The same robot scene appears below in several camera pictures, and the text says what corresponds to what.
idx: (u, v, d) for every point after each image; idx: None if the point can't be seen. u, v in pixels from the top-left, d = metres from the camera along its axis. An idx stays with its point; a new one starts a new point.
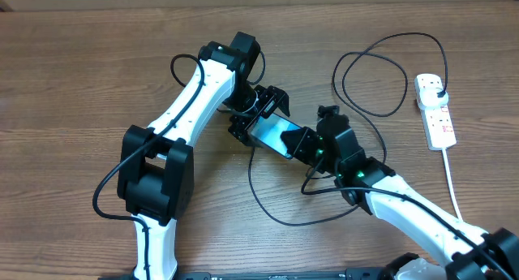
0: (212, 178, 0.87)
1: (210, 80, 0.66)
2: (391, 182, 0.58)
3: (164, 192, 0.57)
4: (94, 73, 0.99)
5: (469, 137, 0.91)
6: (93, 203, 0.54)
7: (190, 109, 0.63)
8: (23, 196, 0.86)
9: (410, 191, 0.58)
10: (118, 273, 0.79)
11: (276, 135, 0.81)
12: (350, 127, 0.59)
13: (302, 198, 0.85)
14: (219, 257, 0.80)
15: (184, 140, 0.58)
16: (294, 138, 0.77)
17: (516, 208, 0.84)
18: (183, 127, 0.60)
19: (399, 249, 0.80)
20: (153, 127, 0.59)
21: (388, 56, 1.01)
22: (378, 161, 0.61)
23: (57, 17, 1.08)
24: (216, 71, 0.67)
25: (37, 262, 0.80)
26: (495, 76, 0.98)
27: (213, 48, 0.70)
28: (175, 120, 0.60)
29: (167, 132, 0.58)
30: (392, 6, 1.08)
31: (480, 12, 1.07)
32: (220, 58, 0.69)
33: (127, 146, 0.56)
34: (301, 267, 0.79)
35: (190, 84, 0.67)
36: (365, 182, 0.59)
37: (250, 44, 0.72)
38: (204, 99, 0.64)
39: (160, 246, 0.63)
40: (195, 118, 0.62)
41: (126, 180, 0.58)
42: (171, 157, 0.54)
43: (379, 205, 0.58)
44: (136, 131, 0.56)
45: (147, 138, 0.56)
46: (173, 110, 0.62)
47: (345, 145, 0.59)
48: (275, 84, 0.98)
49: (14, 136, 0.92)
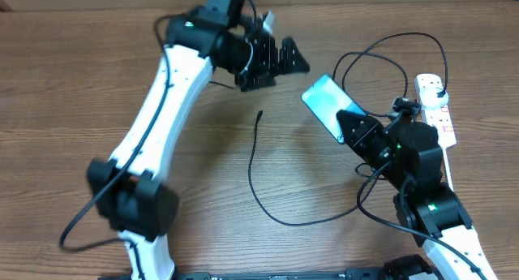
0: (212, 177, 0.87)
1: (178, 79, 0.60)
2: (463, 234, 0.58)
3: (141, 220, 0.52)
4: (94, 73, 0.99)
5: (469, 137, 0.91)
6: (62, 241, 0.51)
7: (158, 122, 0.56)
8: (23, 196, 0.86)
9: (482, 260, 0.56)
10: (118, 273, 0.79)
11: (332, 111, 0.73)
12: (437, 147, 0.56)
13: (302, 197, 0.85)
14: (219, 257, 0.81)
15: (151, 173, 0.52)
16: (358, 127, 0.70)
17: (516, 208, 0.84)
18: (150, 150, 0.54)
19: (399, 249, 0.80)
20: (116, 157, 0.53)
21: (388, 56, 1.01)
22: (456, 200, 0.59)
23: (56, 17, 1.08)
24: (186, 65, 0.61)
25: (37, 262, 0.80)
26: (495, 75, 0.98)
27: (179, 26, 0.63)
28: (140, 146, 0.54)
29: (132, 163, 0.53)
30: (392, 6, 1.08)
31: (480, 11, 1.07)
32: (190, 39, 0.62)
33: (93, 182, 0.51)
34: (301, 267, 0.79)
35: (156, 85, 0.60)
36: (434, 216, 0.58)
37: (226, 1, 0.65)
38: (173, 102, 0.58)
39: (151, 257, 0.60)
40: (165, 132, 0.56)
41: (103, 211, 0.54)
42: (139, 191, 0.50)
43: (439, 256, 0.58)
44: (96, 167, 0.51)
45: (108, 176, 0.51)
46: (138, 130, 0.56)
47: (429, 165, 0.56)
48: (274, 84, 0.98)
49: (14, 136, 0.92)
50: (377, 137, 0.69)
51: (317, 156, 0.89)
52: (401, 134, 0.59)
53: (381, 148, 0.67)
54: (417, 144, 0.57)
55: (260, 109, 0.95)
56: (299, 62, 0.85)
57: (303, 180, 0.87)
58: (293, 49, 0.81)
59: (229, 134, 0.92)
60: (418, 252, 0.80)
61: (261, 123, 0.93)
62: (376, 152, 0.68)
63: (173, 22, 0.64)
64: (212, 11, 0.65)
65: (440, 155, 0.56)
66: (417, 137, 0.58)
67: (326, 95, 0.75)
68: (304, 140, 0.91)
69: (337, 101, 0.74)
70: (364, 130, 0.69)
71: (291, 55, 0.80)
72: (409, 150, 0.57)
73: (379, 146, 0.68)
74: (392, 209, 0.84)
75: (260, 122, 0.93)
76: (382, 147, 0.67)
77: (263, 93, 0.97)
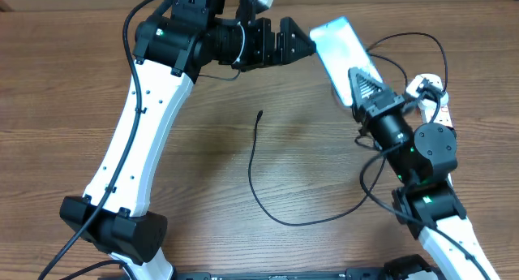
0: (212, 177, 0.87)
1: (150, 103, 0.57)
2: (457, 224, 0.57)
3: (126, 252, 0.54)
4: (94, 73, 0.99)
5: (469, 137, 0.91)
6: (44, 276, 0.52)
7: (131, 154, 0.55)
8: (23, 196, 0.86)
9: (477, 250, 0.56)
10: (118, 273, 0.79)
11: (342, 58, 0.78)
12: (452, 157, 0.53)
13: (302, 196, 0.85)
14: (219, 257, 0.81)
15: (127, 212, 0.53)
16: (381, 98, 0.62)
17: (516, 208, 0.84)
18: (122, 188, 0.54)
19: (399, 250, 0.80)
20: (90, 195, 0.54)
21: (388, 56, 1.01)
22: (452, 193, 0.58)
23: (56, 17, 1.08)
24: (159, 86, 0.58)
25: (37, 262, 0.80)
26: (495, 76, 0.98)
27: (151, 32, 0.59)
28: (113, 184, 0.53)
29: (105, 203, 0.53)
30: (392, 6, 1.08)
31: (480, 11, 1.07)
32: (165, 49, 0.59)
33: (71, 221, 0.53)
34: (301, 267, 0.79)
35: (127, 109, 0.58)
36: (429, 208, 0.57)
37: None
38: (147, 130, 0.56)
39: (143, 273, 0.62)
40: (139, 168, 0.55)
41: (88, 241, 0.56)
42: (118, 232, 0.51)
43: (435, 246, 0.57)
44: (73, 206, 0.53)
45: (83, 217, 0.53)
46: (111, 164, 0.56)
47: (439, 173, 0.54)
48: (274, 84, 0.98)
49: (14, 136, 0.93)
50: (389, 118, 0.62)
51: (316, 156, 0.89)
52: (417, 137, 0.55)
53: (393, 130, 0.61)
54: (433, 154, 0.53)
55: (260, 109, 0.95)
56: (301, 43, 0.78)
57: (302, 180, 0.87)
58: (293, 32, 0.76)
59: (229, 134, 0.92)
60: (418, 252, 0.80)
61: (261, 123, 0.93)
62: (384, 132, 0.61)
63: (144, 28, 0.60)
64: (190, 4, 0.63)
65: (454, 165, 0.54)
66: (434, 144, 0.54)
67: (337, 40, 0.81)
68: (303, 141, 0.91)
69: (349, 50, 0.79)
70: (388, 102, 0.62)
71: (290, 41, 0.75)
72: (423, 160, 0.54)
73: (388, 125, 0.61)
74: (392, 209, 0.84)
75: (260, 122, 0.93)
76: (393, 128, 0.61)
77: (263, 93, 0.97)
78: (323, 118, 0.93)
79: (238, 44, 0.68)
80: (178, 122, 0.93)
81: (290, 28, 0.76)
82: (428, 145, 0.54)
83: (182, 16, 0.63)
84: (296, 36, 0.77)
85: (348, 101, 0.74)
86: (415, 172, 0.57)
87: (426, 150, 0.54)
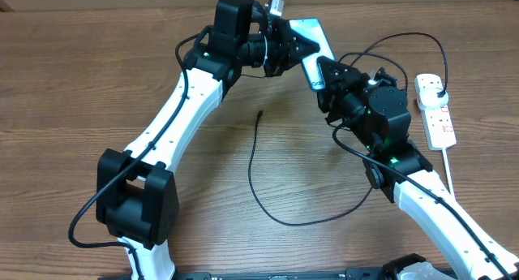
0: (213, 177, 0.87)
1: (193, 93, 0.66)
2: (425, 176, 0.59)
3: (143, 218, 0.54)
4: (94, 73, 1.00)
5: (469, 137, 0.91)
6: (73, 228, 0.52)
7: (173, 127, 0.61)
8: (23, 196, 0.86)
9: (445, 195, 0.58)
10: (118, 273, 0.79)
11: (315, 56, 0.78)
12: (406, 111, 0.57)
13: (302, 196, 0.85)
14: (219, 257, 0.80)
15: (164, 165, 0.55)
16: (352, 73, 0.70)
17: (516, 208, 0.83)
18: (163, 148, 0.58)
19: (399, 249, 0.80)
20: (131, 149, 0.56)
21: (388, 55, 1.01)
22: (416, 151, 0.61)
23: (57, 17, 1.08)
24: (199, 84, 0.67)
25: (37, 262, 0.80)
26: (495, 75, 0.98)
27: (198, 55, 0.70)
28: (155, 142, 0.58)
29: (145, 156, 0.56)
30: (391, 6, 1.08)
31: (480, 11, 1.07)
32: (206, 66, 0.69)
33: (102, 174, 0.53)
34: (301, 267, 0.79)
35: (173, 97, 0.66)
36: (398, 168, 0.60)
37: (233, 23, 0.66)
38: (189, 111, 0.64)
39: (149, 262, 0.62)
40: (178, 135, 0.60)
41: (105, 206, 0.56)
42: (150, 182, 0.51)
43: (408, 200, 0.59)
44: (113, 155, 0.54)
45: (122, 165, 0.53)
46: (155, 129, 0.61)
47: (399, 128, 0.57)
48: (275, 84, 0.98)
49: (14, 136, 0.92)
50: (350, 95, 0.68)
51: (316, 156, 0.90)
52: (371, 100, 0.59)
53: (354, 105, 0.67)
54: (388, 112, 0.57)
55: (260, 109, 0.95)
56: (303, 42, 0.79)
57: (302, 180, 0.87)
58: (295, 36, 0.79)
59: (230, 134, 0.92)
60: (418, 252, 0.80)
61: (261, 123, 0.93)
62: (348, 106, 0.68)
63: (190, 51, 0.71)
64: (222, 34, 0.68)
65: (409, 121, 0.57)
66: (388, 104, 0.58)
67: (312, 35, 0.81)
68: (303, 140, 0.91)
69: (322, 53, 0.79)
70: (354, 76, 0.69)
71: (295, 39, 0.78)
72: (380, 118, 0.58)
73: (350, 101, 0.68)
74: (392, 209, 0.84)
75: (260, 122, 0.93)
76: (355, 104, 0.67)
77: (263, 93, 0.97)
78: (323, 119, 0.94)
79: (263, 51, 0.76)
80: None
81: (291, 31, 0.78)
82: (385, 104, 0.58)
83: (218, 41, 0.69)
84: (298, 38, 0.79)
85: (317, 85, 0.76)
86: (378, 135, 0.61)
87: (381, 109, 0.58)
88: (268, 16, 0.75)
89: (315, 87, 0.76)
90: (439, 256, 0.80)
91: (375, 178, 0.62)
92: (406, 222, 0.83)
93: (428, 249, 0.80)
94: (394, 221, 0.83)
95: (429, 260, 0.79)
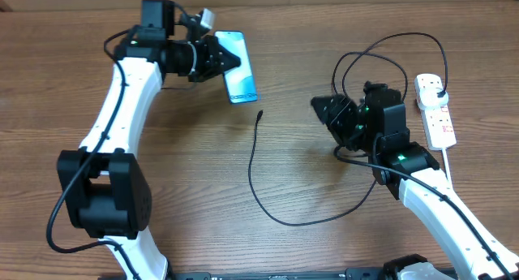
0: (213, 178, 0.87)
1: (132, 79, 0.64)
2: (431, 174, 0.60)
3: (119, 208, 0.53)
4: (94, 73, 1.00)
5: (469, 137, 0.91)
6: (49, 239, 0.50)
7: (121, 114, 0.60)
8: (23, 196, 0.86)
9: (451, 193, 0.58)
10: (118, 273, 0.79)
11: (236, 71, 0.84)
12: (401, 102, 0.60)
13: (302, 196, 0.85)
14: (219, 257, 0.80)
15: (122, 150, 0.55)
16: (334, 107, 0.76)
17: (516, 208, 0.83)
18: (117, 136, 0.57)
19: (398, 249, 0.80)
20: (87, 144, 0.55)
21: (388, 55, 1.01)
22: (424, 149, 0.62)
23: (56, 17, 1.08)
24: (136, 70, 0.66)
25: (37, 262, 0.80)
26: (495, 75, 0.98)
27: (125, 46, 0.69)
28: (107, 131, 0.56)
29: (102, 145, 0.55)
30: (391, 6, 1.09)
31: (480, 11, 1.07)
32: (136, 53, 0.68)
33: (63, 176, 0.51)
34: (301, 267, 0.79)
35: (113, 89, 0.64)
36: (404, 165, 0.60)
37: (160, 15, 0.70)
38: (132, 97, 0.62)
39: (138, 256, 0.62)
40: (128, 121, 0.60)
41: (76, 208, 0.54)
42: (113, 170, 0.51)
43: (413, 196, 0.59)
44: (66, 155, 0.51)
45: (80, 161, 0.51)
46: (102, 120, 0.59)
47: (392, 120, 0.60)
48: (275, 84, 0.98)
49: (14, 136, 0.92)
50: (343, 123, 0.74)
51: (315, 156, 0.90)
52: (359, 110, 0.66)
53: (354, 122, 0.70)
54: (381, 103, 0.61)
55: (260, 109, 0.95)
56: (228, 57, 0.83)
57: (302, 180, 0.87)
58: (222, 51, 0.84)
59: (230, 134, 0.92)
60: (418, 252, 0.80)
61: (261, 123, 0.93)
62: (349, 125, 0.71)
63: (119, 45, 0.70)
64: (150, 28, 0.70)
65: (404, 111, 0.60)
66: (382, 99, 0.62)
67: (237, 48, 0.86)
68: (302, 141, 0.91)
69: (242, 67, 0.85)
70: (337, 108, 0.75)
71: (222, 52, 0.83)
72: (376, 109, 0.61)
73: (349, 126, 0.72)
74: (392, 209, 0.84)
75: (260, 122, 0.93)
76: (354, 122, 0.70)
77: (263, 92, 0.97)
78: None
79: (191, 56, 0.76)
80: (175, 122, 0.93)
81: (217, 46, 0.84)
82: (378, 100, 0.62)
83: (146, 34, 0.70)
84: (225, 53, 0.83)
85: (235, 98, 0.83)
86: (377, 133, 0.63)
87: (375, 101, 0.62)
88: (196, 24, 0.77)
89: (233, 101, 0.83)
90: (439, 256, 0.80)
91: (380, 175, 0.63)
92: (406, 222, 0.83)
93: (428, 249, 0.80)
94: (394, 221, 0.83)
95: (430, 260, 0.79)
